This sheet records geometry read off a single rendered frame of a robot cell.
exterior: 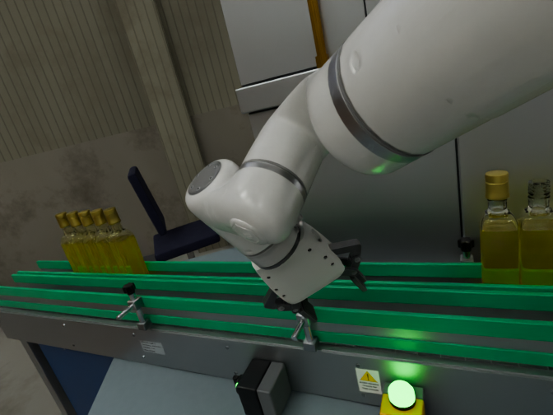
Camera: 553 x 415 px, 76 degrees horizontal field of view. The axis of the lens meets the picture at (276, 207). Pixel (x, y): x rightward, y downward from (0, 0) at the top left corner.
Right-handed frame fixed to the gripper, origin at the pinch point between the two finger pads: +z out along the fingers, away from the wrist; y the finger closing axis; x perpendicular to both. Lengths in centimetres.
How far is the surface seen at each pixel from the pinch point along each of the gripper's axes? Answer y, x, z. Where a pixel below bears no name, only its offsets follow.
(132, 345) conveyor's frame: 61, -29, 8
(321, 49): -23, -43, -17
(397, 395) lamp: 2.5, 7.8, 20.5
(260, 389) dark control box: 25.9, -1.8, 14.0
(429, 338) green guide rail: -7.2, 2.4, 19.4
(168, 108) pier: 84, -282, 13
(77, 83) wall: 133, -303, -47
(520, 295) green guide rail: -23.5, 1.9, 22.3
